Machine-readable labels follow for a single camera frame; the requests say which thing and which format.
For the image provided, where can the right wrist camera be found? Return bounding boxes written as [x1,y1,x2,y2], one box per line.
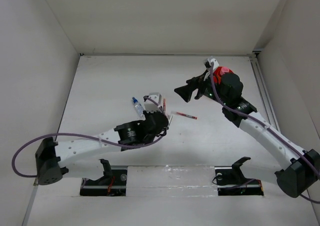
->
[203,56,220,71]

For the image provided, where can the orange round organizer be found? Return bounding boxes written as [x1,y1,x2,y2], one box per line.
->
[213,66,234,84]

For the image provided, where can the red gel pen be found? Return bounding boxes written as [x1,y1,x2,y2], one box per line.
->
[171,111,198,120]

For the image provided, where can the blue capped spray bottle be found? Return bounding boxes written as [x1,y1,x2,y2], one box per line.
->
[132,97,145,120]

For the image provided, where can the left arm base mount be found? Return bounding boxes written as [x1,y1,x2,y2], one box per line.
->
[79,159,128,197]

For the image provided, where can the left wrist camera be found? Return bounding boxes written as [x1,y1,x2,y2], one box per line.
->
[143,92,164,113]

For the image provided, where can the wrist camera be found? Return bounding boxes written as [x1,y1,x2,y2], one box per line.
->
[203,56,220,71]
[143,92,164,113]

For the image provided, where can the pink capped glue stick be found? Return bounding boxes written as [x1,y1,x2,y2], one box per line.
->
[220,67,230,74]

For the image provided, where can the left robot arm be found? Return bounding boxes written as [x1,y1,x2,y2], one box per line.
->
[35,111,170,185]

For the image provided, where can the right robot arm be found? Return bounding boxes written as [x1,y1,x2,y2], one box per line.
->
[174,72,320,198]

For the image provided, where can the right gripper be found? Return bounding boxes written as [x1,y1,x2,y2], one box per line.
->
[174,69,230,107]

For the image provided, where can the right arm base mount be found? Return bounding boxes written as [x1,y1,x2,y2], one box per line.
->
[211,156,264,196]

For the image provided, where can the orange gel pen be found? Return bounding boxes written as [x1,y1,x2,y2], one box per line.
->
[162,98,166,113]

